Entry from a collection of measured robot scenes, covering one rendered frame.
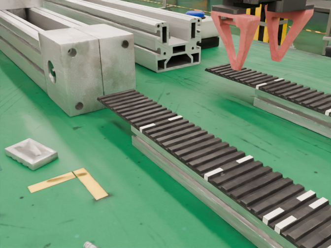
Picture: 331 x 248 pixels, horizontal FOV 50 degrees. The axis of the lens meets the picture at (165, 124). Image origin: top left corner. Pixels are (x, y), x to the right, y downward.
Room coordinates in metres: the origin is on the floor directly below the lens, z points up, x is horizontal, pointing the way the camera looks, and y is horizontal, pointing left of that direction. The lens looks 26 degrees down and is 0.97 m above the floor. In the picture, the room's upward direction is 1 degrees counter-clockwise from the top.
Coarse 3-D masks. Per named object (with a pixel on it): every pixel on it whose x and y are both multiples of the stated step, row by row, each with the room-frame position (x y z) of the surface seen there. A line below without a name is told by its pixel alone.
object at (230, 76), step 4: (232, 72) 0.49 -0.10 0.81; (236, 72) 0.49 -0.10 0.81; (240, 72) 0.49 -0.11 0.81; (244, 72) 0.49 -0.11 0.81; (248, 72) 0.49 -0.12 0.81; (252, 72) 0.49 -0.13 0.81; (224, 76) 0.48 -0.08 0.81; (228, 76) 0.48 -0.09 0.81; (232, 76) 0.47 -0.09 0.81; (236, 76) 0.48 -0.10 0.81; (232, 80) 0.47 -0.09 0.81
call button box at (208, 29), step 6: (204, 18) 0.78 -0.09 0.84; (210, 18) 0.79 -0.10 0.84; (204, 24) 0.76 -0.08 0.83; (210, 24) 0.77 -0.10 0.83; (204, 30) 0.76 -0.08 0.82; (210, 30) 0.77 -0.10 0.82; (216, 30) 0.78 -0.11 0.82; (204, 36) 0.76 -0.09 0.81; (210, 36) 0.77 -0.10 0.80; (216, 36) 0.79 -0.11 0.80; (198, 42) 0.75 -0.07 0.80; (204, 42) 0.76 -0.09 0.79; (210, 42) 0.77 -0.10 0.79; (216, 42) 0.78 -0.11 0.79; (204, 48) 0.76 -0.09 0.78
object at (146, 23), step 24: (48, 0) 1.10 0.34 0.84; (72, 0) 0.91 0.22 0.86; (96, 0) 0.96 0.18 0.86; (120, 0) 0.90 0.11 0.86; (96, 24) 0.80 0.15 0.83; (120, 24) 0.72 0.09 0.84; (144, 24) 0.62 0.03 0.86; (168, 24) 0.69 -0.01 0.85; (192, 24) 0.65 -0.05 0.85; (144, 48) 0.65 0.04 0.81; (168, 48) 0.61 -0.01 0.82; (192, 48) 0.65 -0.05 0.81
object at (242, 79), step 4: (256, 72) 0.49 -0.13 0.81; (260, 72) 0.49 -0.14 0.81; (240, 76) 0.47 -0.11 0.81; (244, 76) 0.47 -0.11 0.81; (248, 76) 0.48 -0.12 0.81; (252, 76) 0.47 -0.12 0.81; (256, 76) 0.47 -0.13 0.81; (260, 76) 0.47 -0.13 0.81; (236, 80) 0.46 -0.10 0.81; (240, 80) 0.46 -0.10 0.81; (244, 80) 0.46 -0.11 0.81; (248, 80) 0.46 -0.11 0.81
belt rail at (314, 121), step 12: (264, 96) 0.43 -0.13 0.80; (276, 96) 0.42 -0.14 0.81; (264, 108) 0.43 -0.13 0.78; (276, 108) 0.41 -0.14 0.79; (288, 108) 0.41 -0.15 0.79; (300, 108) 0.39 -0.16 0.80; (288, 120) 0.40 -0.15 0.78; (300, 120) 0.38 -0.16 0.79; (312, 120) 0.38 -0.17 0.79; (324, 120) 0.36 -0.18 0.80; (324, 132) 0.36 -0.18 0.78
